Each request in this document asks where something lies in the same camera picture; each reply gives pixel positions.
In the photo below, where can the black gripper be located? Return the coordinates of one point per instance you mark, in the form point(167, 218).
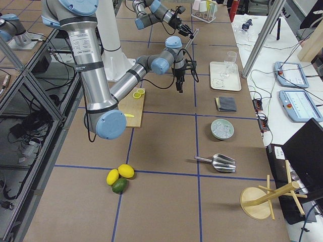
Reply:
point(177, 23)
point(179, 74)

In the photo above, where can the steel ice scoop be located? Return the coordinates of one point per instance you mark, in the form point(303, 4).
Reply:
point(220, 162)

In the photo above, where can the blue folded umbrella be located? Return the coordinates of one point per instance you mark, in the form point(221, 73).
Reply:
point(247, 25)

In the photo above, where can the teach pendant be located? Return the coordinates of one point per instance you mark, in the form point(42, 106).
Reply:
point(298, 106)
point(290, 75)

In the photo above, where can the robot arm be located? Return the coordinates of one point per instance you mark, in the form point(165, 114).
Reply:
point(78, 19)
point(149, 13)

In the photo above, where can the green bowl of ice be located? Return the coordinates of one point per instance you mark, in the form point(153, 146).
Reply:
point(222, 129)

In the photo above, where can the black monitor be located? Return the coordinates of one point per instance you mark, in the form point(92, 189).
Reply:
point(304, 152)

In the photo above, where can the cream bear tray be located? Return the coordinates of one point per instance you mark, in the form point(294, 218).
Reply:
point(225, 79)

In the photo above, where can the white cup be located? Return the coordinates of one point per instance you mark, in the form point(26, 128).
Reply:
point(203, 6)

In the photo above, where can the yellow cup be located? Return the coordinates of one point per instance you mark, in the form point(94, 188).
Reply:
point(210, 5)

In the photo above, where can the aluminium frame post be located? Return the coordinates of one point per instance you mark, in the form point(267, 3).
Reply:
point(267, 27)

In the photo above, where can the wooden mug tree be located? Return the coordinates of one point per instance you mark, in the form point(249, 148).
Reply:
point(256, 202)

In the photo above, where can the teach pendant far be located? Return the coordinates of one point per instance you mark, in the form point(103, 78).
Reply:
point(290, 75)

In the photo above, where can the yellow lemon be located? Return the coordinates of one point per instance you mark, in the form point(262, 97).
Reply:
point(126, 171)
point(112, 177)

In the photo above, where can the lemon slice on board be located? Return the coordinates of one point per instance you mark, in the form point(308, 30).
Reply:
point(137, 95)
point(141, 91)

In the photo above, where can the red cylinder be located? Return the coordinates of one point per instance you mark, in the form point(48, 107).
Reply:
point(234, 7)

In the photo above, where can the yellow plastic knife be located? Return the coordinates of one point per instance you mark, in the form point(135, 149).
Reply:
point(129, 115)

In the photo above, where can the pink cup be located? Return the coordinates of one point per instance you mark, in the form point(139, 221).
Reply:
point(196, 5)

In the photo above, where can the grey folded cloth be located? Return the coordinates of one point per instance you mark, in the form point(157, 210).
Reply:
point(226, 104)

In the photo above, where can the clear wine glass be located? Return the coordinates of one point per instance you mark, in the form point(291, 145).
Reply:
point(229, 61)

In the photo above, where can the teach pendant near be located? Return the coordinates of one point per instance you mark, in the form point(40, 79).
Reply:
point(298, 106)

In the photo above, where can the bamboo cutting board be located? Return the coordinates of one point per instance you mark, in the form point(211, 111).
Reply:
point(132, 106)

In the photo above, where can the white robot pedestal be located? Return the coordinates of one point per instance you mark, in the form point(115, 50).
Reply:
point(115, 61)

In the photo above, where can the white cup rack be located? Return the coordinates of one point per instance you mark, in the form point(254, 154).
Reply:
point(208, 16)

